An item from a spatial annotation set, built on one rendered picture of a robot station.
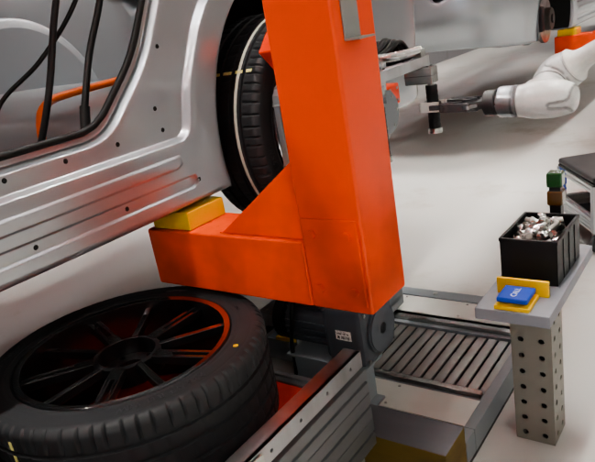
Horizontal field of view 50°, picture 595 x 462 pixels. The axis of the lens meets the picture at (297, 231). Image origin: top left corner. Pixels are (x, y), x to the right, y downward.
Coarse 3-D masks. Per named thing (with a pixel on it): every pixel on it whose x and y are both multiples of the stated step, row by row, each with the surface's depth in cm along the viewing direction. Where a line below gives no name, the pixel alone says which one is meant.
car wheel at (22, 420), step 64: (64, 320) 166; (128, 320) 171; (192, 320) 162; (256, 320) 148; (0, 384) 139; (64, 384) 162; (128, 384) 142; (192, 384) 126; (256, 384) 137; (0, 448) 126; (64, 448) 118; (128, 448) 119; (192, 448) 124
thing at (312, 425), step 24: (336, 360) 147; (360, 360) 150; (312, 384) 139; (336, 384) 142; (360, 384) 150; (288, 408) 132; (312, 408) 134; (336, 408) 142; (264, 432) 126; (288, 432) 128; (312, 432) 134; (240, 456) 120; (264, 456) 122; (288, 456) 128
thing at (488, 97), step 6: (486, 90) 182; (492, 90) 180; (486, 96) 180; (492, 96) 179; (468, 102) 183; (474, 102) 181; (480, 102) 181; (486, 102) 180; (492, 102) 179; (474, 108) 182; (480, 108) 181; (486, 108) 180; (492, 108) 179; (486, 114) 182; (492, 114) 181
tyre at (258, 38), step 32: (224, 32) 188; (256, 32) 179; (224, 64) 180; (256, 64) 172; (224, 96) 177; (256, 96) 171; (224, 128) 178; (256, 128) 172; (256, 160) 176; (224, 192) 194; (256, 192) 185
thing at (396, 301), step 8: (392, 296) 228; (400, 296) 233; (392, 304) 228; (400, 304) 233; (272, 328) 216; (272, 336) 213; (280, 336) 208; (272, 344) 210; (280, 344) 208; (288, 344) 206; (296, 344) 204; (272, 352) 212; (280, 352) 210; (288, 360) 209
